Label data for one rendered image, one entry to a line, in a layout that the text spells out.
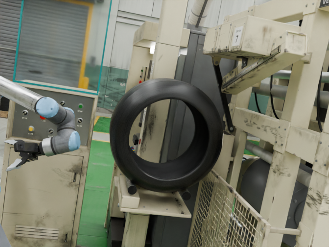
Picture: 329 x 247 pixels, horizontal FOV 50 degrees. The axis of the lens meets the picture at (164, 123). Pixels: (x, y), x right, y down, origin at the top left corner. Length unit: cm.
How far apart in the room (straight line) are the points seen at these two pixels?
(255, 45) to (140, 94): 57
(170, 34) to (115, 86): 883
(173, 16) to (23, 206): 159
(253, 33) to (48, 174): 165
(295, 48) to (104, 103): 964
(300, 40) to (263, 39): 15
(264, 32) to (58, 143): 106
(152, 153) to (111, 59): 890
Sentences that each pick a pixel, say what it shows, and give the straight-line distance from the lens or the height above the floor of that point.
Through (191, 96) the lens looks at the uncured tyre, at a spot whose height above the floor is 140.
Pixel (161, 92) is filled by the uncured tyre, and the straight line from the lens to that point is 169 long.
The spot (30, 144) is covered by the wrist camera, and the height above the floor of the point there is 105.
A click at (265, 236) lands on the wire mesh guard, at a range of 147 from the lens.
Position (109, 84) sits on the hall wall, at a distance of 1087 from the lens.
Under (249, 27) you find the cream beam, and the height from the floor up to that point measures 173.
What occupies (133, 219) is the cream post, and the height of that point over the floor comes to 59.
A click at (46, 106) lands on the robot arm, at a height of 125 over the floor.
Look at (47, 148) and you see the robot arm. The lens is 180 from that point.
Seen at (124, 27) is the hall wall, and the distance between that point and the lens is 1097.
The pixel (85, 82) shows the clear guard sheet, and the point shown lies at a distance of 245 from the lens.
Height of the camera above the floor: 149
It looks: 8 degrees down
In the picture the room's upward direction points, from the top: 10 degrees clockwise
